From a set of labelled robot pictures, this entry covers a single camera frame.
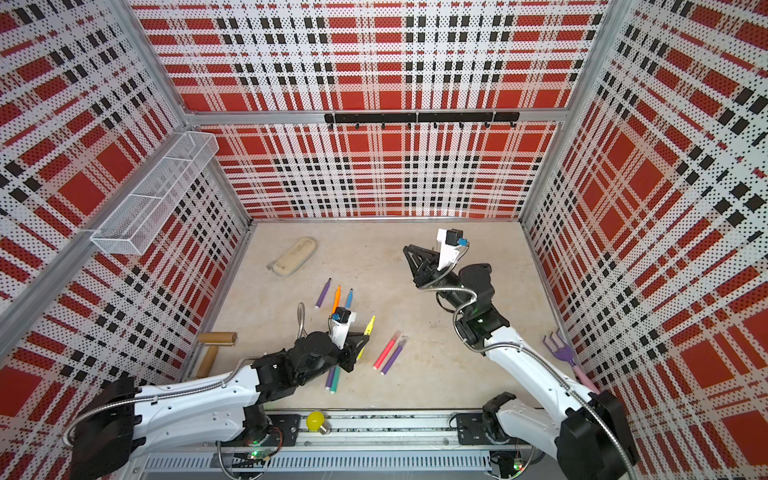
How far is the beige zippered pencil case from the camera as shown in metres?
1.05

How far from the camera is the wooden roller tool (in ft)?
2.78

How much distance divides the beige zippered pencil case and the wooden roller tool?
Result: 247 mm

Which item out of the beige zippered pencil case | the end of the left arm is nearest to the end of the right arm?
the end of the left arm

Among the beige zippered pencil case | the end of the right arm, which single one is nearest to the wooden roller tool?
the beige zippered pencil case

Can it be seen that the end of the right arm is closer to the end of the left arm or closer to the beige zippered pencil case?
the end of the left arm

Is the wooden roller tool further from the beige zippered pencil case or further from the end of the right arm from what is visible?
the end of the right arm
